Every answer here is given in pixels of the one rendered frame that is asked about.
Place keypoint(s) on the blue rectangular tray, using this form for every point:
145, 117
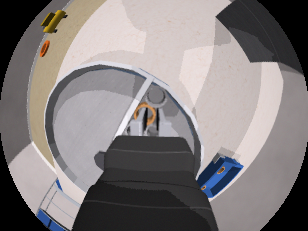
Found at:
217, 182

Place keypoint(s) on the dark grey metal bushing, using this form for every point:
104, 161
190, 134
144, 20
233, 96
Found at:
148, 133
127, 129
159, 104

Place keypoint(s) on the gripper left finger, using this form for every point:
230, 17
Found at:
138, 126

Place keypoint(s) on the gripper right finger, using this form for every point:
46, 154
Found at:
163, 126

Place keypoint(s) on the grey round turning table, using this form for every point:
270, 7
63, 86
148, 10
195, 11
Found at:
82, 117

